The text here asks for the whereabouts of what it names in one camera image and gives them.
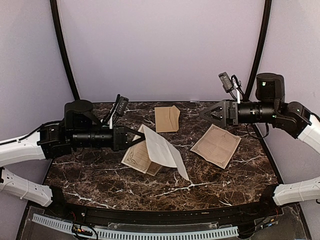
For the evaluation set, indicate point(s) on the black corner post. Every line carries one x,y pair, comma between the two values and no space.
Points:
62,48
259,49

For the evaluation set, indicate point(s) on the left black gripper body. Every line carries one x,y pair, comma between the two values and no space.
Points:
117,139

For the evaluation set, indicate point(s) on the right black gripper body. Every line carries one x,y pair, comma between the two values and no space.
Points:
232,112

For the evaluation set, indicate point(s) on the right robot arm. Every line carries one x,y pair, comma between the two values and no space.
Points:
271,109

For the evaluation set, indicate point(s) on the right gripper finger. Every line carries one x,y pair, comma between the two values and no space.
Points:
218,120
217,110

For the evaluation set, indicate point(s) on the beige ornate letter sheet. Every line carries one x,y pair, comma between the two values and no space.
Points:
149,155

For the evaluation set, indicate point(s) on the left black corner post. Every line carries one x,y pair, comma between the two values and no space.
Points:
62,48

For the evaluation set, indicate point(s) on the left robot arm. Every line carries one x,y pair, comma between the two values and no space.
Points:
79,128

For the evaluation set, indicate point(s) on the right black corner post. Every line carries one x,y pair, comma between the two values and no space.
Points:
259,49

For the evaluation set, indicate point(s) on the black front table rail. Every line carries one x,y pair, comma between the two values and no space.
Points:
240,214

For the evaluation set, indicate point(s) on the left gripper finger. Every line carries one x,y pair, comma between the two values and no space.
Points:
127,145
129,132

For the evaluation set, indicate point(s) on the white slotted cable duct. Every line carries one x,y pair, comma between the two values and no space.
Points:
122,231

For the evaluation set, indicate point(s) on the brown paper envelope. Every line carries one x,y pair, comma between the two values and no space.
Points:
166,119

